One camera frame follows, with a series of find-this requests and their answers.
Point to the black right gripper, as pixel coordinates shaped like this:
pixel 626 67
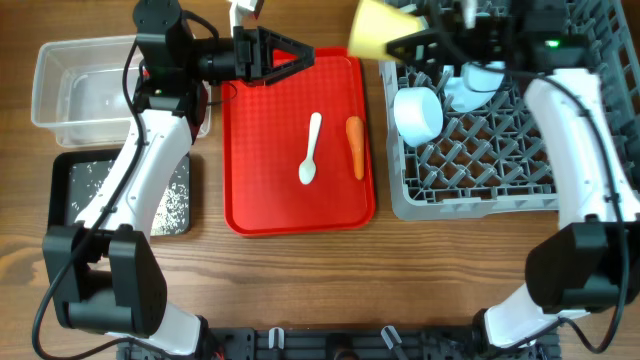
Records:
pixel 451 34

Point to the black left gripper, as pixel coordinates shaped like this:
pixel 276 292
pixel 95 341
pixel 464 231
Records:
pixel 254 56

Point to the yellow plastic cup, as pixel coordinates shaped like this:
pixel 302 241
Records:
pixel 375 24

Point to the light blue plate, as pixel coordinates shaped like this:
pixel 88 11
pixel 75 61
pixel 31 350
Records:
pixel 472 88

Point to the light blue rice bowl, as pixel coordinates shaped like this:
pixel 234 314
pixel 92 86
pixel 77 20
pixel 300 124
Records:
pixel 418 115

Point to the orange carrot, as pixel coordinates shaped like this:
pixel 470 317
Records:
pixel 356 139

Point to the white plastic spoon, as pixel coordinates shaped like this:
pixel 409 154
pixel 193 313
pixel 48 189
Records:
pixel 307 168

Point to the white rice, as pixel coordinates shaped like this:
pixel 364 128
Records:
pixel 173 212

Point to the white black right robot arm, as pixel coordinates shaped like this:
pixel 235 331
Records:
pixel 589 264

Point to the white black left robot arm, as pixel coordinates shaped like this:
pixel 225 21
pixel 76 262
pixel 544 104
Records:
pixel 103 275

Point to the grey dishwasher rack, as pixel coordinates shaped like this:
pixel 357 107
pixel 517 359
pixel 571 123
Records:
pixel 491 158

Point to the clear plastic waste bin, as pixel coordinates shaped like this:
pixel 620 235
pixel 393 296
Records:
pixel 77 92

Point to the black waste tray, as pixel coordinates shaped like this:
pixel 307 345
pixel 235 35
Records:
pixel 60 176

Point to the red serving tray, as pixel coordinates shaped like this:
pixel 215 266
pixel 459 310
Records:
pixel 265 137

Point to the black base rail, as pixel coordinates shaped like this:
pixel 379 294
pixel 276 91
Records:
pixel 389 343

